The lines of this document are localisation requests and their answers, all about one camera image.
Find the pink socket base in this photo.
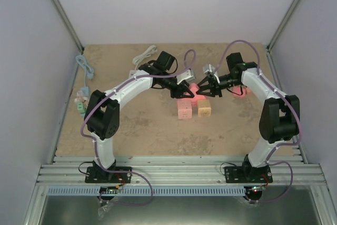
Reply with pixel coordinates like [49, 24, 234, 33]
[189, 83, 206, 107]

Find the pink cube socket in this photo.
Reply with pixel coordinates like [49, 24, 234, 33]
[177, 100, 193, 120]

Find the white power cable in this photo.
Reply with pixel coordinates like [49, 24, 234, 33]
[132, 45, 159, 70]

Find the white power strip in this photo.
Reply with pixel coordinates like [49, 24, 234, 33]
[129, 70, 138, 77]

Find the light blue power strip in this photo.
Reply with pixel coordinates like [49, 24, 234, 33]
[80, 86, 90, 110]

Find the white charger with ribbon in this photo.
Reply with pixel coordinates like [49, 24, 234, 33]
[76, 90, 85, 103]

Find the green plug adapter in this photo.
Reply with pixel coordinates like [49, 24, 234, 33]
[77, 103, 86, 115]

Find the light pink plug adapter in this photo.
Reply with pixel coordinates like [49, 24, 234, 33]
[245, 87, 253, 94]

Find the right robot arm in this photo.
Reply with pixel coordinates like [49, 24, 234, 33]
[197, 53, 300, 182]

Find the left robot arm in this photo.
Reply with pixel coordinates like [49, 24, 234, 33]
[81, 51, 194, 182]

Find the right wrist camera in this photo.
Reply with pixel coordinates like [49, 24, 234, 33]
[203, 64, 220, 84]

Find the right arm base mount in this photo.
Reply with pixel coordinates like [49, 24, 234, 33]
[224, 166, 273, 184]

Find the light blue coiled cable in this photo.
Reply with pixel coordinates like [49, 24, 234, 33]
[75, 54, 95, 89]

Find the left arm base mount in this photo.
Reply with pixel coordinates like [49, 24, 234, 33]
[85, 167, 132, 184]

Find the aluminium rail frame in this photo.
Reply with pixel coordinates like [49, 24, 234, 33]
[36, 155, 326, 185]

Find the right aluminium corner post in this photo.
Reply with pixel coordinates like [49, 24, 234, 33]
[266, 0, 301, 53]

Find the aluminium corner post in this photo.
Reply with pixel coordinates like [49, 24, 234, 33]
[51, 0, 84, 54]
[266, 0, 301, 53]

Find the light blue cable duct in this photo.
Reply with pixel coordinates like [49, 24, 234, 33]
[47, 186, 245, 197]

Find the left aluminium corner post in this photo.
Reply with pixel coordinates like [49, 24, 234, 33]
[51, 0, 84, 54]

